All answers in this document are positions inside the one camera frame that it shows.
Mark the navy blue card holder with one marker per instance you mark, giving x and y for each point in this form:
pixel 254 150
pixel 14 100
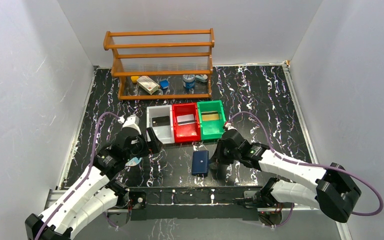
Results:
pixel 200 163

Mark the white card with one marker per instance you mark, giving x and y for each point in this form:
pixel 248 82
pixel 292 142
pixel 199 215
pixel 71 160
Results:
pixel 185 119

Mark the blue round tin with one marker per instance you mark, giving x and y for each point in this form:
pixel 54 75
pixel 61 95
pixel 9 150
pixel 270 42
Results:
pixel 188 81

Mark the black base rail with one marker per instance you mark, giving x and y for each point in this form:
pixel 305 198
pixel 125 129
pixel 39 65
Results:
pixel 185 203

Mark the white plastic bin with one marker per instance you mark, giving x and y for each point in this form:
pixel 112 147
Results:
pixel 165 135

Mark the yellow small object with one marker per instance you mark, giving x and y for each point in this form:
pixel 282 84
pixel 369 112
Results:
pixel 134 78

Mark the wooden shelf rack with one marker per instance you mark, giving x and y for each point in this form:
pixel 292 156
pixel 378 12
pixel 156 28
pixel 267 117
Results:
pixel 161 53

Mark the blue small cube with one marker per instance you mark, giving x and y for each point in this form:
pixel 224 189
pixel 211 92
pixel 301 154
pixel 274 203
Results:
pixel 164 84

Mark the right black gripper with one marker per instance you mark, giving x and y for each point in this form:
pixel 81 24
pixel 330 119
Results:
pixel 217 157

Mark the green plastic bin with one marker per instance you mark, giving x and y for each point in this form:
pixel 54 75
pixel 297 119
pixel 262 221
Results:
pixel 211 130

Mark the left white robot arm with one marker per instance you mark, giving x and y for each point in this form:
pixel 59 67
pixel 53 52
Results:
pixel 97 189

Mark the red plastic bin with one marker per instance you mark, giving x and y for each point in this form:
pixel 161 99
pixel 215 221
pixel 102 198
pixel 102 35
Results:
pixel 186 133

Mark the blue toothbrush blister pack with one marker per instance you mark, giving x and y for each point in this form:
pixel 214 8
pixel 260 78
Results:
pixel 134 162

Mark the gold card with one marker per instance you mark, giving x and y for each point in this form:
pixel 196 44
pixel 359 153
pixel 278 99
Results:
pixel 210 116

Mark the grey tape dispenser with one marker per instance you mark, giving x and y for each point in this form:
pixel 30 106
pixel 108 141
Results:
pixel 203 78

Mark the white red small box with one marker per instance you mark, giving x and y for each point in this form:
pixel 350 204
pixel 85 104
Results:
pixel 149 85

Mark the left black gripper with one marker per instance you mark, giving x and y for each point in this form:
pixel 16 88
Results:
pixel 151 141

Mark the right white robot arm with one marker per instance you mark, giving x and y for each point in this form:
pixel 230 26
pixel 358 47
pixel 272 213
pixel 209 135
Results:
pixel 328 189

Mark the black card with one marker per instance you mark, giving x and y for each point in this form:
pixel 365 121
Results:
pixel 161 122

